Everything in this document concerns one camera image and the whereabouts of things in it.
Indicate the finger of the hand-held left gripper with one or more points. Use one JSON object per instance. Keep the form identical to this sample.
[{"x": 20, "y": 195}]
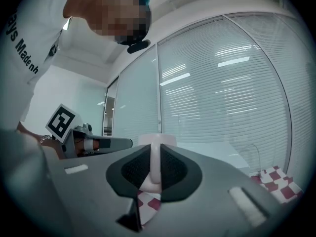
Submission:
[{"x": 116, "y": 143}]

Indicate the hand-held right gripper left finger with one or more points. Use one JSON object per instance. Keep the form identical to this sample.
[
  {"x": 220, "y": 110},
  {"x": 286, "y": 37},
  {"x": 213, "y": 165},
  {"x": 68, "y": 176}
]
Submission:
[{"x": 86, "y": 194}]

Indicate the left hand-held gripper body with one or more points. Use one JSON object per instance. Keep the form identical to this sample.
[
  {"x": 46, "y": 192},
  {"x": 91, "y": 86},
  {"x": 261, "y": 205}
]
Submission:
[{"x": 61, "y": 123}]

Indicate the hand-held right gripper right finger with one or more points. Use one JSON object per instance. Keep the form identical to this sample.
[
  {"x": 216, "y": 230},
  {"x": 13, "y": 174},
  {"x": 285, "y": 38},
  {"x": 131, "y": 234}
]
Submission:
[{"x": 209, "y": 201}]

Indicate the person's left forearm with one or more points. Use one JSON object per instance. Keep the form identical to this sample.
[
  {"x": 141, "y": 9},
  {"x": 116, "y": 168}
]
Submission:
[{"x": 50, "y": 149}]

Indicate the red white checkered tablecloth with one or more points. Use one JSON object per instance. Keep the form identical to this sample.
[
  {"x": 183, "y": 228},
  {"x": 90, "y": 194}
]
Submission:
[{"x": 279, "y": 184}]

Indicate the person's white printed t-shirt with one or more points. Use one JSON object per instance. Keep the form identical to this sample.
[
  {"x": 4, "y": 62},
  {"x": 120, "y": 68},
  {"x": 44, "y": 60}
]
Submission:
[{"x": 29, "y": 33}]

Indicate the white window blinds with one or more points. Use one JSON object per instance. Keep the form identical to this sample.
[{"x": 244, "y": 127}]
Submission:
[{"x": 222, "y": 88}]

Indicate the person's head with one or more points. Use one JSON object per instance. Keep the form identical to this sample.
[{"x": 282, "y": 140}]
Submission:
[{"x": 108, "y": 11}]

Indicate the black head camera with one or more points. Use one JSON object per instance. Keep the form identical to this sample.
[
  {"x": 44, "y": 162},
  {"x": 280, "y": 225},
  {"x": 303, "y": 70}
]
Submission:
[{"x": 138, "y": 46}]

